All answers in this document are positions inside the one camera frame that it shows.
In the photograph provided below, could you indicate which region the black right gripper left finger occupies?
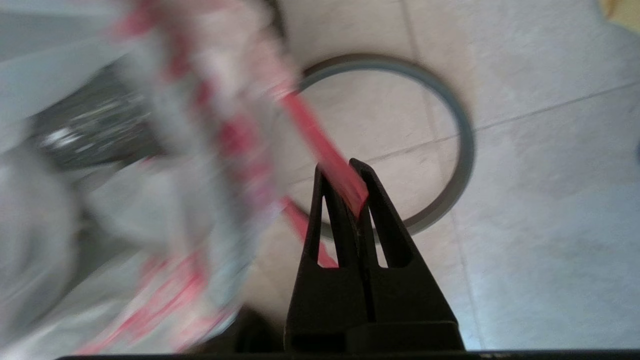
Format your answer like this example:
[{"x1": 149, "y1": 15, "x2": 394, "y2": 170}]
[{"x1": 283, "y1": 164, "x2": 373, "y2": 352}]

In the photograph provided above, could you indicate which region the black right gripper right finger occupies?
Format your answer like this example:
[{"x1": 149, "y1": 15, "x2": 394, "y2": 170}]
[{"x1": 345, "y1": 158, "x2": 466, "y2": 352}]

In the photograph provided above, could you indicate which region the grey metal ring rim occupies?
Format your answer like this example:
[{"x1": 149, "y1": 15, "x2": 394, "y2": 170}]
[{"x1": 294, "y1": 52, "x2": 476, "y2": 239}]

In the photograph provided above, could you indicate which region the white bag with orange print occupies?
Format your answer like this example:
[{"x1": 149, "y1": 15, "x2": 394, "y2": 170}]
[{"x1": 0, "y1": 0, "x2": 372, "y2": 357}]

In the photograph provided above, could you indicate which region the dark ribbed trash bin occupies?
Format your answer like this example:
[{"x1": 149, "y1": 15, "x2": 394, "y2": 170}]
[{"x1": 29, "y1": 64, "x2": 167, "y2": 172}]

